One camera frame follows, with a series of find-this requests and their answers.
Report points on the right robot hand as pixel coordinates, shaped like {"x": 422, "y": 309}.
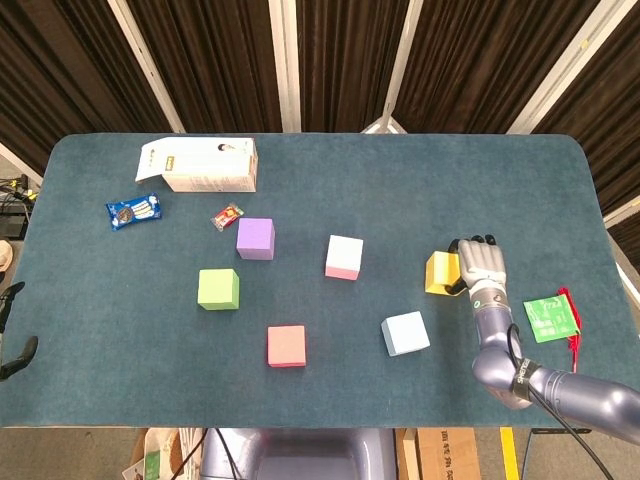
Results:
{"x": 482, "y": 260}

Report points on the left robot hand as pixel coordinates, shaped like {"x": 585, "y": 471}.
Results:
{"x": 22, "y": 352}

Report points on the yellow foam cube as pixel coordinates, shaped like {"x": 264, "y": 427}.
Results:
{"x": 440, "y": 270}

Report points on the light blue foam cube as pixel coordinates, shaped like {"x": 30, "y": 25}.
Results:
{"x": 405, "y": 332}

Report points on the green foam cube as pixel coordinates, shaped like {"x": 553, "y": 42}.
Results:
{"x": 217, "y": 287}

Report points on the purple foam cube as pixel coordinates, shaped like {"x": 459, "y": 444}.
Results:
{"x": 255, "y": 235}

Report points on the green sachet packet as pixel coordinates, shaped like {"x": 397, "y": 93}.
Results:
{"x": 550, "y": 320}

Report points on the beige round object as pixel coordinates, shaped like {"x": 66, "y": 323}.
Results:
{"x": 5, "y": 257}

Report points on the black electronic device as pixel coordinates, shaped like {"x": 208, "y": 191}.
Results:
{"x": 12, "y": 225}

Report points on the pink foam cube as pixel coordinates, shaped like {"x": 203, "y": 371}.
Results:
{"x": 344, "y": 252}

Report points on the teal felt table cover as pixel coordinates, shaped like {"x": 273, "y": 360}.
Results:
{"x": 350, "y": 175}

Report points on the white paper bag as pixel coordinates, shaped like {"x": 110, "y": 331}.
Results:
{"x": 155, "y": 460}

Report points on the blue Oreo cookie packet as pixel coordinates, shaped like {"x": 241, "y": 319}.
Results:
{"x": 132, "y": 212}

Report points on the brown cardboard box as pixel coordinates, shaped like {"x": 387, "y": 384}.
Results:
{"x": 445, "y": 455}

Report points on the wooden plank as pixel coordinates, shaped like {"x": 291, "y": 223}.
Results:
{"x": 406, "y": 455}

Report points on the red foam cube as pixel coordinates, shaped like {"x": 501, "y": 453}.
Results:
{"x": 286, "y": 345}

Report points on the small red candy wrapper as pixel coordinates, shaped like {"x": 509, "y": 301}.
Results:
{"x": 227, "y": 216}

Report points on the grey robot torso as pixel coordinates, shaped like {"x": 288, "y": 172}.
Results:
{"x": 310, "y": 455}

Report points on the white cardboard carton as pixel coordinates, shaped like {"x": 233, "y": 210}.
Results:
{"x": 200, "y": 160}

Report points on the dark brown curtain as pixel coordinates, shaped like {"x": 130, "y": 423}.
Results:
{"x": 225, "y": 65}

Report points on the white frame post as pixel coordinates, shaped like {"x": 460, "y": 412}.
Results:
{"x": 400, "y": 65}
{"x": 563, "y": 65}
{"x": 622, "y": 214}
{"x": 285, "y": 65}
{"x": 20, "y": 165}
{"x": 145, "y": 65}

